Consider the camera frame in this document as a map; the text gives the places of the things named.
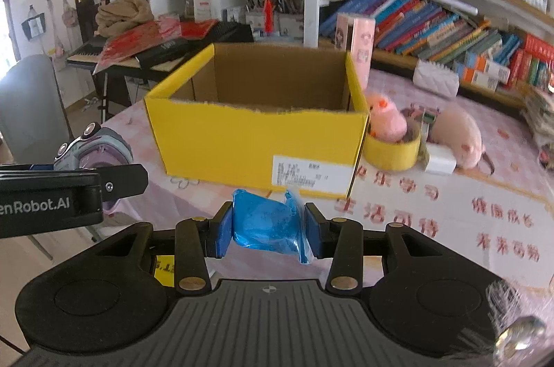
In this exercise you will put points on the pink pig plush toy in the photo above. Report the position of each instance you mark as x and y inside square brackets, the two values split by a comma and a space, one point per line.
[454, 129]

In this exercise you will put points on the yellow cardboard box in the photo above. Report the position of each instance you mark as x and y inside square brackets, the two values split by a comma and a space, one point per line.
[225, 142]

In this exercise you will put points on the yellow tape roll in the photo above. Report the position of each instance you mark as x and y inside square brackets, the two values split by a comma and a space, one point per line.
[389, 157]

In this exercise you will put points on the hanging tote bag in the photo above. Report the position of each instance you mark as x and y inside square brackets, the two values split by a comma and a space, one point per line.
[33, 25]

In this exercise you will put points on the white quilted pouch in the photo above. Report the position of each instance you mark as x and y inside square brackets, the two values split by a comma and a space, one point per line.
[435, 79]

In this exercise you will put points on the wooden bookshelf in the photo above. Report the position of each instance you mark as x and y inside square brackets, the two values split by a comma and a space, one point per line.
[389, 55]

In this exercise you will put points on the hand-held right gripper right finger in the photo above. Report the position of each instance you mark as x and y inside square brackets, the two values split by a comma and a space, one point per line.
[312, 235]

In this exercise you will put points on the grey chair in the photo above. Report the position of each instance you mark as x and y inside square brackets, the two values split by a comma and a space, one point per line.
[30, 107]

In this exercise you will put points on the black electronic keyboard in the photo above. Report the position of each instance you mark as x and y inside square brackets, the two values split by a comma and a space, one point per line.
[164, 49]

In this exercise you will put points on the stack of papers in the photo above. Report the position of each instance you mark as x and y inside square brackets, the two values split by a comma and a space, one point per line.
[541, 116]

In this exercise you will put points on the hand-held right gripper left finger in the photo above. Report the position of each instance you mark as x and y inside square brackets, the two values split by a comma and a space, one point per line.
[223, 235]

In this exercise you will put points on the red white figure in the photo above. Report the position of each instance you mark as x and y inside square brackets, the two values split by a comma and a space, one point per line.
[269, 10]

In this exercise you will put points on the pink cylindrical container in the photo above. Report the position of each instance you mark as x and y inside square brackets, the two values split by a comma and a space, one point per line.
[361, 42]

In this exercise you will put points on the pink chick plush toy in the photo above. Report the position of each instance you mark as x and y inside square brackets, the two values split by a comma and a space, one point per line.
[385, 116]

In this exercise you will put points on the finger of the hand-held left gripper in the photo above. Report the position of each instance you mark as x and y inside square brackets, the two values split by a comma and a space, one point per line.
[125, 181]
[78, 142]

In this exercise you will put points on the white card box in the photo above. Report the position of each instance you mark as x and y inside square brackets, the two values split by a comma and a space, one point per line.
[201, 7]

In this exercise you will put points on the white charger block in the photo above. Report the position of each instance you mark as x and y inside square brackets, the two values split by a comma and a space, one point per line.
[441, 160]

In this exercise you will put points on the pink printed tablecloth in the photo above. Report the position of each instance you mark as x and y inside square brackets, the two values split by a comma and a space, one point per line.
[476, 185]

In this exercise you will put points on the blue plastic bag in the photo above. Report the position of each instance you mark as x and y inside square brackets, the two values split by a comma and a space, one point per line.
[266, 226]

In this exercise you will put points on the long row of books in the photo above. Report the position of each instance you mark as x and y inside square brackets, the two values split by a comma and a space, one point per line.
[411, 20]

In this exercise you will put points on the brown cloth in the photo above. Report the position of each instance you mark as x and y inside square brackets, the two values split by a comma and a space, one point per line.
[123, 16]

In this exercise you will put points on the pen holders with pens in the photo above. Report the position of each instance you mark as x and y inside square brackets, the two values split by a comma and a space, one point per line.
[290, 18]

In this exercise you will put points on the orange white box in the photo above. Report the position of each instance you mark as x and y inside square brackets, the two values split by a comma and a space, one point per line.
[491, 68]
[476, 79]

